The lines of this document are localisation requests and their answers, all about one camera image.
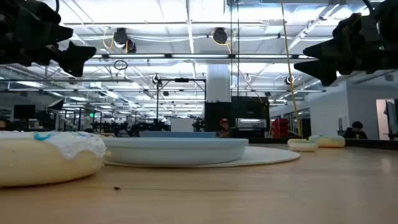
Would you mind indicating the white round woven placemat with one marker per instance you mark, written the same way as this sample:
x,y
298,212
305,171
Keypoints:
x,y
267,157

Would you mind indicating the black cabinet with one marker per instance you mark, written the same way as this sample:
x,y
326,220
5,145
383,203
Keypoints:
x,y
248,109

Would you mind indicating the white building pillar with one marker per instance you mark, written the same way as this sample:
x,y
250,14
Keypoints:
x,y
218,82

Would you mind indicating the large white icing donut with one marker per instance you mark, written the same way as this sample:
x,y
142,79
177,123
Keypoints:
x,y
46,161

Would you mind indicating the person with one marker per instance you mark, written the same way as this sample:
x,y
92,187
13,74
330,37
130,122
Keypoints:
x,y
356,131
223,128

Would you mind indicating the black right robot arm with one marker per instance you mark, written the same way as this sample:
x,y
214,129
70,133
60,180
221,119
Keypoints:
x,y
388,18

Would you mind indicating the pale blue deep plate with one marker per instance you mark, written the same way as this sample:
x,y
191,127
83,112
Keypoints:
x,y
174,152

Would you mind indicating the red stacked bins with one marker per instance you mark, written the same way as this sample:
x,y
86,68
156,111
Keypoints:
x,y
280,127

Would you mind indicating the black monitor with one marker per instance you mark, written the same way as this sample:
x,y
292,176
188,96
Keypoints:
x,y
24,111

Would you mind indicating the white board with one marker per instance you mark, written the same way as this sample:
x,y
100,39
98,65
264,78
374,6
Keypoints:
x,y
182,125

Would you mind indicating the black tubular stand frame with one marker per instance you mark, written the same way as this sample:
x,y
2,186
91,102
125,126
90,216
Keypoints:
x,y
157,99

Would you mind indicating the black overhead frame rail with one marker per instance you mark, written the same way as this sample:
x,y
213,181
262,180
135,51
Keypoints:
x,y
199,56

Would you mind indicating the black table edge rail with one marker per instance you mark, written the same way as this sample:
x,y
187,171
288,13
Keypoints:
x,y
373,143

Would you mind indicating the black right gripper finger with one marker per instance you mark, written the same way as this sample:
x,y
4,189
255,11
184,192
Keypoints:
x,y
323,70
335,46

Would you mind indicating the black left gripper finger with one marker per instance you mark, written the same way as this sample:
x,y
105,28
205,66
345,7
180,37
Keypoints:
x,y
60,32
76,57

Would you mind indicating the small pale yellow donut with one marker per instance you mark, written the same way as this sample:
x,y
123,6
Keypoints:
x,y
303,146

